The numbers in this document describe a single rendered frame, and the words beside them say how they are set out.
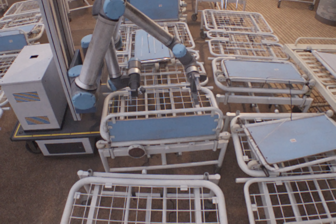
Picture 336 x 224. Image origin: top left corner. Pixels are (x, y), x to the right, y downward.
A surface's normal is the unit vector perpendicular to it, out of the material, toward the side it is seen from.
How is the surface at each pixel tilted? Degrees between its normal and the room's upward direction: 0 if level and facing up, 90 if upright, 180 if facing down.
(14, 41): 90
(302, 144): 5
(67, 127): 0
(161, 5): 90
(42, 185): 0
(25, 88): 90
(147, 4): 90
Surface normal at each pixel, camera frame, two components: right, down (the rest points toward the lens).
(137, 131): 0.10, 0.64
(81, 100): 0.30, 0.67
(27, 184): 0.00, -0.76
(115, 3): 0.40, 0.50
